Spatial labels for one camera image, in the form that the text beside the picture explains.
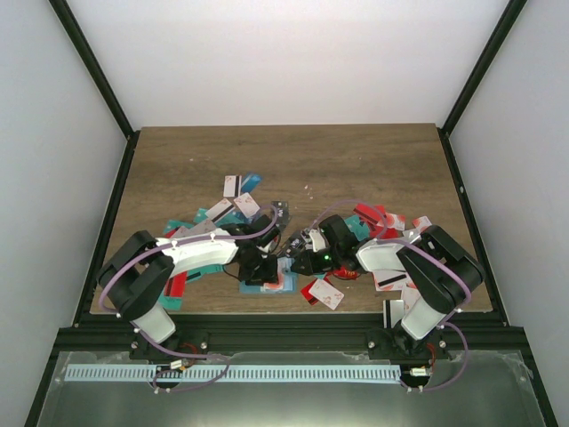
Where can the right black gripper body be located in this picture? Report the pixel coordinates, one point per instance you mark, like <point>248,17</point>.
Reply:
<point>324,265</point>

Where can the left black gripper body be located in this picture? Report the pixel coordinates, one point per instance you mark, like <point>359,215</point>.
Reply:
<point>256,270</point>

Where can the blue leather card holder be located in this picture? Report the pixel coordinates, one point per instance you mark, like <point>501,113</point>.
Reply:
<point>286,281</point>

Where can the white floral card front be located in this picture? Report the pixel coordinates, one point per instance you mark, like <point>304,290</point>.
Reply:
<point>327,294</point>

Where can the white floral card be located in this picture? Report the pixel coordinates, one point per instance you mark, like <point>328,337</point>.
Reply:
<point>327,294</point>
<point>247,205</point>

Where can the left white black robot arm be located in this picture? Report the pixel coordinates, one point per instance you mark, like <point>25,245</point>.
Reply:
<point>134,277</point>

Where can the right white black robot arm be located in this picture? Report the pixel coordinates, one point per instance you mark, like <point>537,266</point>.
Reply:
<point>444,273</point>

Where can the red gold VIP card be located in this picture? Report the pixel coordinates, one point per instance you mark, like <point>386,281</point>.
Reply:
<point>346,275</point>

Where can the white striped card right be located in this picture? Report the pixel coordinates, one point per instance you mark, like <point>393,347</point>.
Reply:
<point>389,280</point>

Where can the black VIP card upper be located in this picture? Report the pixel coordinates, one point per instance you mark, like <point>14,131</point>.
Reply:
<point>283,213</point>

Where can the white striped card edge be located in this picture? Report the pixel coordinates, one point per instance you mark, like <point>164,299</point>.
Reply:
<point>393,312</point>

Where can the blue card top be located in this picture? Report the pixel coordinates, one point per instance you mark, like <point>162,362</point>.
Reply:
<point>249,182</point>

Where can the red card front left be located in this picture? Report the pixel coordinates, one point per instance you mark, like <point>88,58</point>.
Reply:
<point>175,286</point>

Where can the white card with black stripe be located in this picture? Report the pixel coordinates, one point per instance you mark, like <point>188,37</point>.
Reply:
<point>232,186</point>

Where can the teal card front left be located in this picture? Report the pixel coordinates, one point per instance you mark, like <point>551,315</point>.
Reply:
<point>170,303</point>

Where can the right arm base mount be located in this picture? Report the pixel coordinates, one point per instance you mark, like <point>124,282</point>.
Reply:
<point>398,346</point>

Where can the light blue slotted cable duct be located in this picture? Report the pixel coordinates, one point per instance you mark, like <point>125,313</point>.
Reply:
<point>235,374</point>

